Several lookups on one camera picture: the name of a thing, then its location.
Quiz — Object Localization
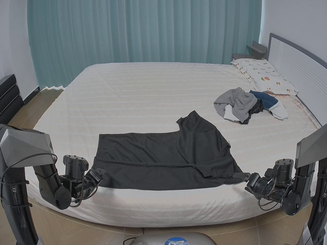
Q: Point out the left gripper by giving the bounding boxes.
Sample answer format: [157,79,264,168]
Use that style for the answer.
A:
[83,167,107,191]

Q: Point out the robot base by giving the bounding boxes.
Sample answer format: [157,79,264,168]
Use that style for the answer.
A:
[129,231,214,245]

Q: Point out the pile of clothes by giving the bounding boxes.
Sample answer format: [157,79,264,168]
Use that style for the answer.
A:
[213,87,289,124]

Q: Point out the white printed pillow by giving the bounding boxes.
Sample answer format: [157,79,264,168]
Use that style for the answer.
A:
[230,58,299,96]

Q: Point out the grey bedside table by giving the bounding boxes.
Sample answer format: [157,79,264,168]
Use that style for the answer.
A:
[232,40,267,60]

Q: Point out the bed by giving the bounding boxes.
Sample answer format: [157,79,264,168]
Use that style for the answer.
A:
[26,32,327,228]

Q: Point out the black chest of drawers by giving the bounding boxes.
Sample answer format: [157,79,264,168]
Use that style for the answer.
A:
[0,74,25,123]

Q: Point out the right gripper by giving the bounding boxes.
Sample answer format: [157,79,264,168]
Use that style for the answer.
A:
[233,172,266,195]

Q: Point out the black T-shirt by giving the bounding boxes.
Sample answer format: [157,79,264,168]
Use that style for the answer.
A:
[91,110,243,191]

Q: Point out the blue-green curtain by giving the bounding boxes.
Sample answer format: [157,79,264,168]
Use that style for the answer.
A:
[27,0,262,88]

